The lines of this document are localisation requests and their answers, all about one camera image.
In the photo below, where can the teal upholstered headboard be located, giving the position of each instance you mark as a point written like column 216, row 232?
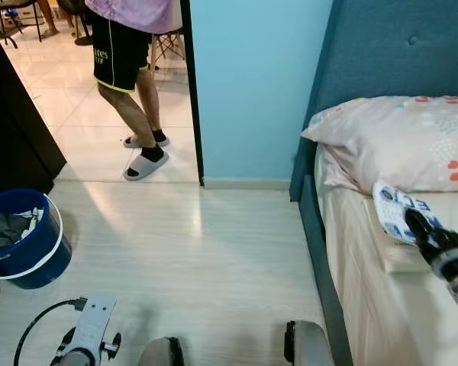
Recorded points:
column 397, row 53

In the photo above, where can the black wardrobe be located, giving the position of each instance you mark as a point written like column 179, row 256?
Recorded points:
column 15, row 130

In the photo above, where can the person in purple shirt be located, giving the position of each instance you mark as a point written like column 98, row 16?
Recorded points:
column 118, row 53

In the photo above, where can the grey cloth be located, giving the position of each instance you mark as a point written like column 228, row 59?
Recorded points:
column 11, row 229

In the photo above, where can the blue bucket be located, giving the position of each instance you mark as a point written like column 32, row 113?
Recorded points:
column 30, row 263

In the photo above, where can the bare legs of seated person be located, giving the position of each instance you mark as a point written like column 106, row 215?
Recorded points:
column 49, row 23

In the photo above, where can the pink floral pillow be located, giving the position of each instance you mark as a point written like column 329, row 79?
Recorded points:
column 382, row 137

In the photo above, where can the grey robot left leg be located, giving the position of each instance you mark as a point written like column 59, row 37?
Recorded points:
column 159, row 354

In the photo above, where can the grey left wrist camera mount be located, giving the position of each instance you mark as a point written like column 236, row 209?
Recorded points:
column 91, row 324

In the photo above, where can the black door frame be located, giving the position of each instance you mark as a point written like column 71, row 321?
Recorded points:
column 192, row 91

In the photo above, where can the beige baseboard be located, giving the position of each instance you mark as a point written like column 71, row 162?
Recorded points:
column 244, row 184

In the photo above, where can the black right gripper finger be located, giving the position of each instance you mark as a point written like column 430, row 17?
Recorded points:
column 420, row 227

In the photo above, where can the mattress with beige sheet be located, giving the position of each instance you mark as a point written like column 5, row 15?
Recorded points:
column 366, row 305

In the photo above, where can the grey slide slipper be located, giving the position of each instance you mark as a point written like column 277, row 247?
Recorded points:
column 141, row 169
column 133, row 142

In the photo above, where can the white blue book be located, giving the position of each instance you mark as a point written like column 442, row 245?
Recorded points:
column 389, row 206

